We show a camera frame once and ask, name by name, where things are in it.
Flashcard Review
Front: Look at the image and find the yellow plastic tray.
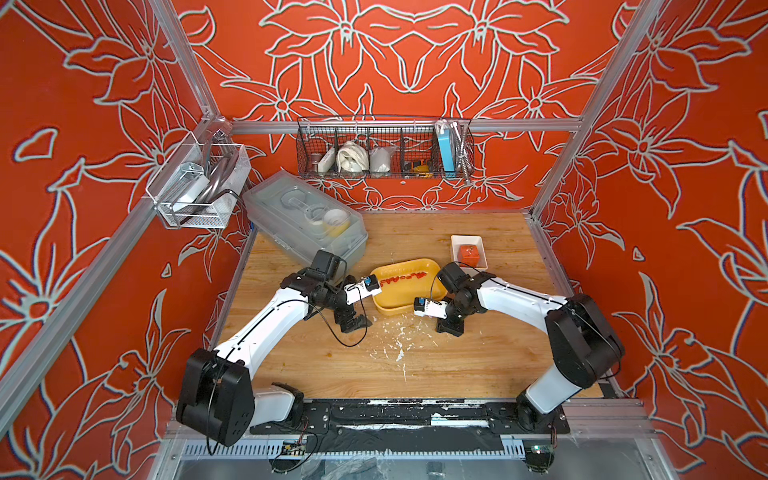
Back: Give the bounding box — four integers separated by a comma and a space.
371, 258, 447, 316

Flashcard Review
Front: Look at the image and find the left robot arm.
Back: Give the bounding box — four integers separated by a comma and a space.
175, 250, 382, 447

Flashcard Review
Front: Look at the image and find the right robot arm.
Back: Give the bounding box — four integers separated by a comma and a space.
414, 262, 625, 431

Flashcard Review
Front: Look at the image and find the white square box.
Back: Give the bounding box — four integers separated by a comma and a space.
451, 235, 488, 271

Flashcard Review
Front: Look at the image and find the clear lidded storage container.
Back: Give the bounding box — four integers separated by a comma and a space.
242, 171, 368, 279

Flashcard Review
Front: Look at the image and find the blue box in basket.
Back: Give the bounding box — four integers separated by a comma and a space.
435, 120, 455, 178

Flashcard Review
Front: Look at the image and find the orange cube block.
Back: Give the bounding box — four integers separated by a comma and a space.
457, 244, 481, 267

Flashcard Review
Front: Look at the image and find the yellow tape roll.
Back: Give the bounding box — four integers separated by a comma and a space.
323, 209, 351, 238

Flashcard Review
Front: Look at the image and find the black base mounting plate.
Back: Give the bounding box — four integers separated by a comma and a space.
248, 398, 571, 435

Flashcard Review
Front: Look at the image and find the white cloth in basket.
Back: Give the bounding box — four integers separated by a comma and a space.
336, 141, 370, 173

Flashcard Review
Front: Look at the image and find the black wire wall basket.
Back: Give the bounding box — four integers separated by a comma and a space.
296, 115, 476, 182

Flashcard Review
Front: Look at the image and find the clear wall-mounted bin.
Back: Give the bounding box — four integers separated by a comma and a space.
146, 131, 251, 230

